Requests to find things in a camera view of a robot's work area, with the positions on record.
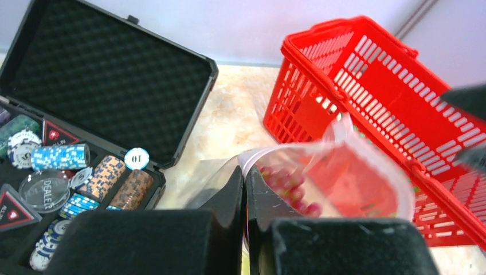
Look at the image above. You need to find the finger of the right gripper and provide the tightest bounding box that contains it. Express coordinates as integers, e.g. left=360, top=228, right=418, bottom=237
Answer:
left=440, top=83, right=486, bottom=174

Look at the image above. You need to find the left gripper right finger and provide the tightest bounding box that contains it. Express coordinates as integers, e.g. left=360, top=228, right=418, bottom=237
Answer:
left=246, top=165, right=302, bottom=274

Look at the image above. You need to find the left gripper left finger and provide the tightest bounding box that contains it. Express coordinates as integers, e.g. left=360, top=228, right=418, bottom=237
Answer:
left=186, top=165, right=245, bottom=274

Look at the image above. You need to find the red toy grape bunch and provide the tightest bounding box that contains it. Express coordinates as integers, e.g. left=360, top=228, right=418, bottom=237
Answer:
left=259, top=166, right=323, bottom=218

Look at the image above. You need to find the clear zip top bag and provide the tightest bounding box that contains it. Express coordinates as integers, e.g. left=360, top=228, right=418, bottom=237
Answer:
left=183, top=113, right=415, bottom=221

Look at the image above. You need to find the red plastic basket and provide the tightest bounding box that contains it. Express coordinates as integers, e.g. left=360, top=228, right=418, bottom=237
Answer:
left=263, top=16, right=485, bottom=248

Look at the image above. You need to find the white dealer chip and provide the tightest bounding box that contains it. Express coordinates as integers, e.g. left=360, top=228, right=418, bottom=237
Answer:
left=124, top=147, right=150, bottom=170

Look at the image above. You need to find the blue poker chip roll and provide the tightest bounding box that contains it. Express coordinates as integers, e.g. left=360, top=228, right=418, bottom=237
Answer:
left=31, top=144, right=91, bottom=171

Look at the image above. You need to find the black poker chip case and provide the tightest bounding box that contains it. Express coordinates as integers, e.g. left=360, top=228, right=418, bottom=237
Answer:
left=1, top=1, right=218, bottom=274

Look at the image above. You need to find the clear dealer button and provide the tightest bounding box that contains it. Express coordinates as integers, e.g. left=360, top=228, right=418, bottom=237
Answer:
left=18, top=170, right=70, bottom=214

